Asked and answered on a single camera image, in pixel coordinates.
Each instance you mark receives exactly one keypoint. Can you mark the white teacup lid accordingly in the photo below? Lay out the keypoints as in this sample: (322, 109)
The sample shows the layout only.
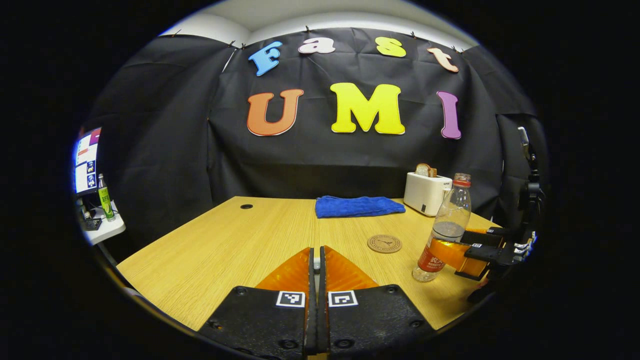
(316, 265)

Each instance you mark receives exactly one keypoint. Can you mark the black keyboard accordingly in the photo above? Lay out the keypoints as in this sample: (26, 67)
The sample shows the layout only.
(92, 223)

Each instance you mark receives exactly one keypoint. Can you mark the green drink bottle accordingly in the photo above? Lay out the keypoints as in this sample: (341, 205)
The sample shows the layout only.
(106, 200)

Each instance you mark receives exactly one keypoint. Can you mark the round brown coaster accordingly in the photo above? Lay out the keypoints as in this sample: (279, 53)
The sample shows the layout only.
(384, 243)

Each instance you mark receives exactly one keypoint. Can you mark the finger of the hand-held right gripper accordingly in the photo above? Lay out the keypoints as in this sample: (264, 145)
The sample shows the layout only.
(480, 255)
(492, 236)

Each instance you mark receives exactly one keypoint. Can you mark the computer monitor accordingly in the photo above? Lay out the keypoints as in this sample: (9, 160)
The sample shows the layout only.
(86, 162)

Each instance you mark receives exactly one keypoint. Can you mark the white toaster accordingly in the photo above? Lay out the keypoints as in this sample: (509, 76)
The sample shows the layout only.
(422, 192)

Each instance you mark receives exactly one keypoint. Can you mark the blue towel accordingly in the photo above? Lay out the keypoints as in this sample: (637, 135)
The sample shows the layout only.
(357, 206)

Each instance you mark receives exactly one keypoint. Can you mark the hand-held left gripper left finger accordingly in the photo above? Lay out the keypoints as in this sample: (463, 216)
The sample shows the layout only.
(260, 320)

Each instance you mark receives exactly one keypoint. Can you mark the clear water bottle red label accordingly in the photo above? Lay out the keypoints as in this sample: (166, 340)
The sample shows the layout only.
(450, 215)

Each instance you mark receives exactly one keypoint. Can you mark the white side table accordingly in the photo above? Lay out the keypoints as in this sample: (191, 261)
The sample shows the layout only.
(107, 230)

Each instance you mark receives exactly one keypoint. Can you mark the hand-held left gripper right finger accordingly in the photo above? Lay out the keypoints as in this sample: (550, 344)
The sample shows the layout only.
(370, 320)

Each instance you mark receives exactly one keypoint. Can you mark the black backdrop cloth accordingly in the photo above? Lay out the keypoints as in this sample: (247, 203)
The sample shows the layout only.
(350, 160)

